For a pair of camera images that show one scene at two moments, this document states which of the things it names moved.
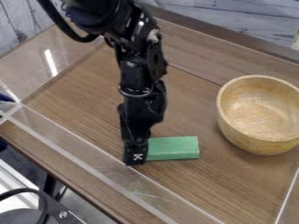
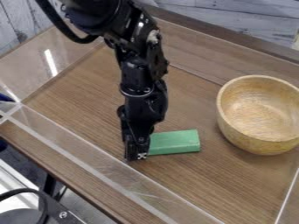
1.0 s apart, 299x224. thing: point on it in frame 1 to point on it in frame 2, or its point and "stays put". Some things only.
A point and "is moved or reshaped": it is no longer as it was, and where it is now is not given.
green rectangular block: [173, 148] is moved or reshaped
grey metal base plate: [58, 214] stays put
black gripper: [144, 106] stays put
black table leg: [50, 185] stays put
